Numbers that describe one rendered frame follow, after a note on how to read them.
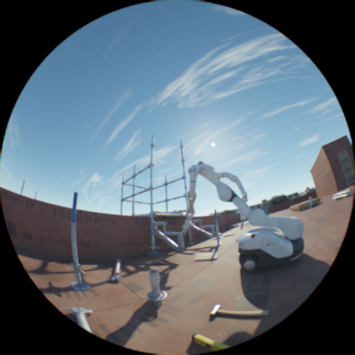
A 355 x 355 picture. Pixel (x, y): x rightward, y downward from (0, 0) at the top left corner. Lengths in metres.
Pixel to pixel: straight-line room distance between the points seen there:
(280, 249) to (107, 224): 2.08
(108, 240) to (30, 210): 1.27
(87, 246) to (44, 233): 0.65
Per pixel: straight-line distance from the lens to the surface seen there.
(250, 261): 1.15
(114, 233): 2.03
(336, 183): 9.40
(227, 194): 1.29
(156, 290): 0.80
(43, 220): 1.97
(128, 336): 0.72
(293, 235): 1.24
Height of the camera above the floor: 0.56
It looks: 21 degrees up
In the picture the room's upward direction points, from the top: 4 degrees counter-clockwise
